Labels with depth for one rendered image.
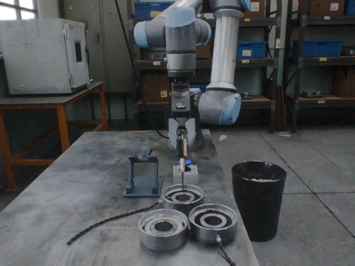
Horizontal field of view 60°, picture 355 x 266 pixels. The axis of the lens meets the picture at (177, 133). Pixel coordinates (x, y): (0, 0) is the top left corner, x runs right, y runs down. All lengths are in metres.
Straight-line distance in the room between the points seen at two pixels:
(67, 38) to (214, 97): 1.93
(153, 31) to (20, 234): 0.62
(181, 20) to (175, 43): 0.05
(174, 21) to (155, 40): 0.16
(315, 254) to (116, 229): 1.54
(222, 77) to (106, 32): 3.47
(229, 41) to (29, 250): 0.89
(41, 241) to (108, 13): 3.96
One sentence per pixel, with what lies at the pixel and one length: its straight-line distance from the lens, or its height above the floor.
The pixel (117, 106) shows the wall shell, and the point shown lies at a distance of 4.81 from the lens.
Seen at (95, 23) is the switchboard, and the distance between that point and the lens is 4.54.
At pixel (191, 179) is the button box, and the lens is 0.88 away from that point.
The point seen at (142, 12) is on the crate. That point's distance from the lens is 4.17.
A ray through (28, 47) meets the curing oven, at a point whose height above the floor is 1.20.
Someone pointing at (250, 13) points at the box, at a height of 1.56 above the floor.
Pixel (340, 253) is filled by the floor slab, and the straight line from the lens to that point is 2.16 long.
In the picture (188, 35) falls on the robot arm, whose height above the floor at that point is 1.22.
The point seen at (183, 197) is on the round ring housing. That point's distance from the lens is 0.81.
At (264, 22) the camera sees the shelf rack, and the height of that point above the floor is 1.43.
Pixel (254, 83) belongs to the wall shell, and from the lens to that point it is 4.81.
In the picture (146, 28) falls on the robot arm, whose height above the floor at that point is 1.24.
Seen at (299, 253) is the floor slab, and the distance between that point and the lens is 2.07.
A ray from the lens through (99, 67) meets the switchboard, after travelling 4.54.
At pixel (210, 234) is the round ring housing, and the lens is 0.65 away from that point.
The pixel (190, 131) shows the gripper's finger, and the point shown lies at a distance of 0.82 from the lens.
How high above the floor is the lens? 1.20
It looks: 16 degrees down
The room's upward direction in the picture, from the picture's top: 1 degrees counter-clockwise
